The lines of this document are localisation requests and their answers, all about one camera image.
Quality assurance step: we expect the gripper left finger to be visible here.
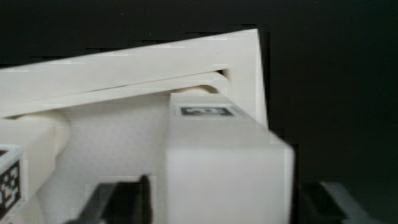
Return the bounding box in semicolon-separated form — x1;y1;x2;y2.
63;175;150;224

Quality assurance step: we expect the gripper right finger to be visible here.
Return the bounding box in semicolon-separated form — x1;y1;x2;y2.
298;182;385;224

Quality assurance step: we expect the white desk tabletop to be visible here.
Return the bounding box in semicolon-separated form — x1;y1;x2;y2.
0;71;232;224

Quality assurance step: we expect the white desk leg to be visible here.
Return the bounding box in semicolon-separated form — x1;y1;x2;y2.
0;111;71;224
152;87;294;224

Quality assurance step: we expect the white L-shaped fence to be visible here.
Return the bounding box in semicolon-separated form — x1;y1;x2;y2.
0;29;268;123

